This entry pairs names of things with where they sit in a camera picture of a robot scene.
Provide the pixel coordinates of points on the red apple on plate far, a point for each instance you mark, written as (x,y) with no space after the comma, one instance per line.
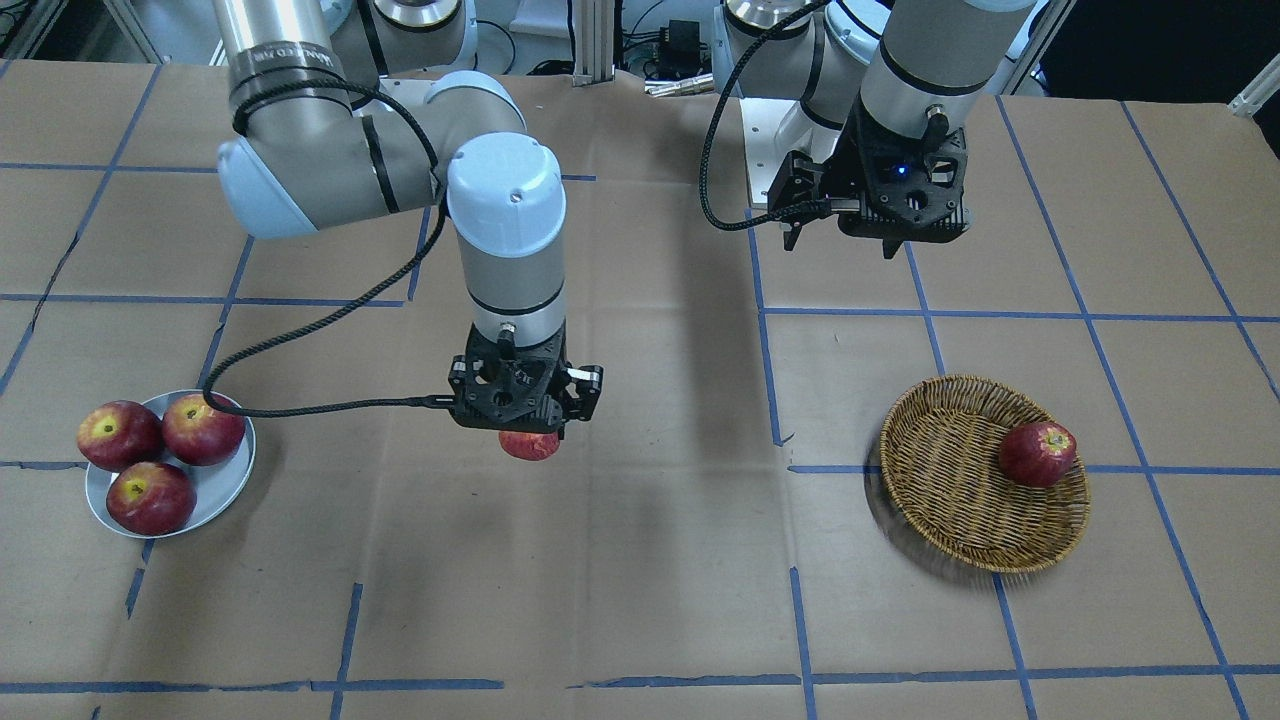
(198,434)

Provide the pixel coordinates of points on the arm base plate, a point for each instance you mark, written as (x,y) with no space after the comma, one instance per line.
(771,128)

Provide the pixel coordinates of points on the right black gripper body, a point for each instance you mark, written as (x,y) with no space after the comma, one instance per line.
(586,384)

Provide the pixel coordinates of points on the red apple on plate middle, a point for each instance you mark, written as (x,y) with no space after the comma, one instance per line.
(119,434)

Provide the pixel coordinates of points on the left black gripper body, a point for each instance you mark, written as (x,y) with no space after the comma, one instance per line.
(843,166)

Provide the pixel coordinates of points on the light blue plate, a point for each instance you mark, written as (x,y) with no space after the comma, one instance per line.
(216,486)

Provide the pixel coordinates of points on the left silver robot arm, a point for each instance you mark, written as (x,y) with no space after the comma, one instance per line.
(897,98)

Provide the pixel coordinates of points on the red apple on plate outer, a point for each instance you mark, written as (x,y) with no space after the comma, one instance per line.
(151,499)

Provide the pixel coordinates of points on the aluminium frame post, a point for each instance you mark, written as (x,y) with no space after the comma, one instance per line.
(593,27)

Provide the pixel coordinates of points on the brown wicker basket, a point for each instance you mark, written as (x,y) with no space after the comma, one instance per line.
(938,448)

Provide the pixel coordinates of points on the dark red apple in basket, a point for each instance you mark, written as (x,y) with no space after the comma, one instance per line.
(1037,455)

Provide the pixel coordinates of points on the yellow red apple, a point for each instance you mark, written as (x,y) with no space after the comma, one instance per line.
(527,446)

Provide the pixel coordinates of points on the red apple on plate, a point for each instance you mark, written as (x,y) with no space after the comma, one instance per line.
(119,434)
(151,499)
(198,434)

